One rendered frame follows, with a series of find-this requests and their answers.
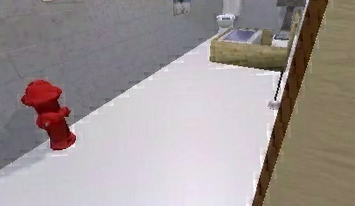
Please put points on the blue grey flat tray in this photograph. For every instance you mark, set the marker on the blue grey flat tray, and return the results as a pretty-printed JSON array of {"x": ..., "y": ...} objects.
[{"x": 242, "y": 35}]

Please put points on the black stick white base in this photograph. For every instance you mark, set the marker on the black stick white base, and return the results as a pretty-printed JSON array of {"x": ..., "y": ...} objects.
[{"x": 276, "y": 93}]

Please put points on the white toilet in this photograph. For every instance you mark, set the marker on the white toilet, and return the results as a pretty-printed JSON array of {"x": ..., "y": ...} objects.
[{"x": 230, "y": 12}]

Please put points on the tan cylindrical container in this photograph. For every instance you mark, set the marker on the tan cylindrical container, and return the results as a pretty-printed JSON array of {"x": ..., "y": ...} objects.
[{"x": 267, "y": 37}]

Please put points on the brown wooden room door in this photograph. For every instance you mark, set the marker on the brown wooden room door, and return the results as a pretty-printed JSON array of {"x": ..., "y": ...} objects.
[{"x": 296, "y": 85}]

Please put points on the white grey flat box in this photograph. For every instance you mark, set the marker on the white grey flat box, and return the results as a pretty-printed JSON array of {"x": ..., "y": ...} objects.
[{"x": 280, "y": 39}]

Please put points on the red fire hydrant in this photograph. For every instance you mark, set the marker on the red fire hydrant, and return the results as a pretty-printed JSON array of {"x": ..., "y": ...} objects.
[{"x": 52, "y": 119}]

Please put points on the blue framed wall picture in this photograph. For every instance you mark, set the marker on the blue framed wall picture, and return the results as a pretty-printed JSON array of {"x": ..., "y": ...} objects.
[{"x": 181, "y": 1}]

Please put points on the grey pedestal sink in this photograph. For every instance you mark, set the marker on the grey pedestal sink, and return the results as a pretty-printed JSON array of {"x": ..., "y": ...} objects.
[{"x": 290, "y": 9}]

